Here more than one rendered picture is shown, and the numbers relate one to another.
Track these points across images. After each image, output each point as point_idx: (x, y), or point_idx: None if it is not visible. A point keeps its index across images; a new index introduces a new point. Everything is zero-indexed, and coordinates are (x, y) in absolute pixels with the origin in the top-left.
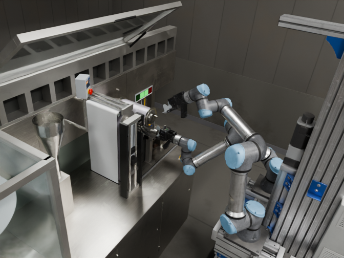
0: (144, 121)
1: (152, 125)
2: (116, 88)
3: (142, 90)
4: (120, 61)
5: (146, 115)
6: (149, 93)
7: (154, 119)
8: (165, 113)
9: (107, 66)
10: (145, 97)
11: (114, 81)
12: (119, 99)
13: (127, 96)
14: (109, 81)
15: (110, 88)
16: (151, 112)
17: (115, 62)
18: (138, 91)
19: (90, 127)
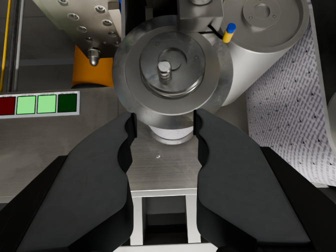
0: (232, 67)
1: (182, 16)
2: (158, 157)
3: (43, 116)
4: (140, 230)
5: (223, 100)
6: (11, 98)
7: (157, 49)
8: (214, 115)
9: (193, 230)
10: (27, 91)
11: (165, 181)
12: (183, 140)
13: (111, 120)
14: (188, 186)
15: (183, 166)
16: (173, 101)
17: (144, 220)
18: (62, 120)
19: None
